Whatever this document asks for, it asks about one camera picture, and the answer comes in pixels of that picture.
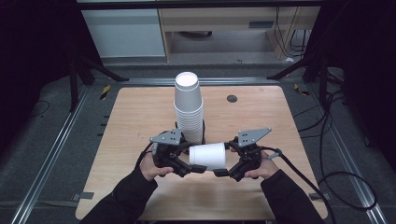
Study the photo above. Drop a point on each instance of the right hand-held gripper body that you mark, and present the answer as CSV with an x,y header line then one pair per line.
x,y
250,137

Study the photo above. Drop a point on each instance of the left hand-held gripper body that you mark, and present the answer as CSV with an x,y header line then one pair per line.
x,y
166,138

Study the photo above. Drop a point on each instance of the white disposable drinking cup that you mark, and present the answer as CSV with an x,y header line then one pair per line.
x,y
208,155

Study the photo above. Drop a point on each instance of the stack of white paper cups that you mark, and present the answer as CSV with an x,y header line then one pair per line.
x,y
187,99

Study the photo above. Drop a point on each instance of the person's left hand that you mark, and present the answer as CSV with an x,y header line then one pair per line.
x,y
149,169

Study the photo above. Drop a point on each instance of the person's right hand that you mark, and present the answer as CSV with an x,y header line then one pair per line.
x,y
267,168

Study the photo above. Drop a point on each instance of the yellow and black floor tape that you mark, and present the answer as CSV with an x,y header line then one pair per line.
x,y
105,92
301,90

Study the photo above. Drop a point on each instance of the grey tape piece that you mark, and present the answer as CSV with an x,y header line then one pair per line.
x,y
85,195
319,196

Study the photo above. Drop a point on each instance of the black metal stand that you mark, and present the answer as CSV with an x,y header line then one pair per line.
x,y
74,81
322,71

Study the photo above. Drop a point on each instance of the white cabinet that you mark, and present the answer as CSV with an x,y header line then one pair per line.
x,y
124,32

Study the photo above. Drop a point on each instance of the light wooden desk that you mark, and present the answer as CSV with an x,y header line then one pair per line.
x,y
218,19

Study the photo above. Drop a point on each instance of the metal floor rail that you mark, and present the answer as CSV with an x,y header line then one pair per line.
x,y
46,165
348,161

